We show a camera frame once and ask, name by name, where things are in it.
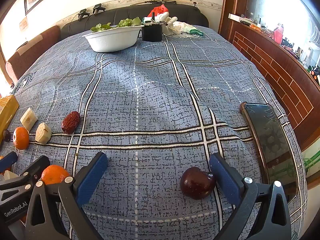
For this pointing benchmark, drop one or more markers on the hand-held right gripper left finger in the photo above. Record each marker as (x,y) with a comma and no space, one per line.
(92,178)

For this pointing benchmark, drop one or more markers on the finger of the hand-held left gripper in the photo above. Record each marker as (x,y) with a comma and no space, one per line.
(8,160)
(37,166)

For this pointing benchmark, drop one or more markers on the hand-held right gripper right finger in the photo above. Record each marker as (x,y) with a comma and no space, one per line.
(225,180)

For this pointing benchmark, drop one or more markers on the large orange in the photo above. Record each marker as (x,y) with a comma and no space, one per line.
(53,175)

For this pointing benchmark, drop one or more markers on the large dark red plum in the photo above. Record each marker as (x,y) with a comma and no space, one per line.
(196,183)

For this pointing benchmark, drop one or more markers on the yellow cardboard box tray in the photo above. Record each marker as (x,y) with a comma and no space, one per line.
(6,115)

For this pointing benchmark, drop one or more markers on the small dark plum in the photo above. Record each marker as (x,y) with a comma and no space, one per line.
(7,135)

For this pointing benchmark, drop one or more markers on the small orange tangerine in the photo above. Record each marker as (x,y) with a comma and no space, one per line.
(20,138)

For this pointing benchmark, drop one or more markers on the red jujube date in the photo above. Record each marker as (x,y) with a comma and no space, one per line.
(71,123)

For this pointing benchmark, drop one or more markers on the black smartphone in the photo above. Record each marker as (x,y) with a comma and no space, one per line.
(270,142)

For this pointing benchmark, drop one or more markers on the blue plaid blanket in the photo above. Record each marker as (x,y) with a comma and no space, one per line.
(150,92)

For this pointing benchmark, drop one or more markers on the brown fabric armchair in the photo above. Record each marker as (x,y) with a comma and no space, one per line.
(32,50)

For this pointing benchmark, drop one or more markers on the wooden brick-pattern counter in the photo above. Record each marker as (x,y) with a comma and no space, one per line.
(275,62)

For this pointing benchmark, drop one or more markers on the white foam bowl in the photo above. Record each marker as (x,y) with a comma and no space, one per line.
(112,40)

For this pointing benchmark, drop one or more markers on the black leather sofa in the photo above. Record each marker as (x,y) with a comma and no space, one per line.
(75,28)

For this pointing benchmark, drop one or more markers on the white cloth gloves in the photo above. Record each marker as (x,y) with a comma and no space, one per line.
(190,28)
(170,23)

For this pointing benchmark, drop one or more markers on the red container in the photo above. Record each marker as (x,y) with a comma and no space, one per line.
(278,33)

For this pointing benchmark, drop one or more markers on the black cylindrical container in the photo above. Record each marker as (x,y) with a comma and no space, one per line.
(152,33)

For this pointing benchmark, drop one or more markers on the black grey handheld device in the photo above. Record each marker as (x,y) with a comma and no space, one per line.
(97,8)
(82,14)

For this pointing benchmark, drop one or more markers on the green lettuce leaves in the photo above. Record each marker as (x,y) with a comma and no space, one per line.
(125,23)

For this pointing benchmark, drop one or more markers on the white flat box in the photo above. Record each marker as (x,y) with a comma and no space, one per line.
(235,17)

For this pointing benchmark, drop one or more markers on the red plastic bag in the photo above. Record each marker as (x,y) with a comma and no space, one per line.
(158,11)

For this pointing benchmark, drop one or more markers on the small wall plaque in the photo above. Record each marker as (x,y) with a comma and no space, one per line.
(23,23)

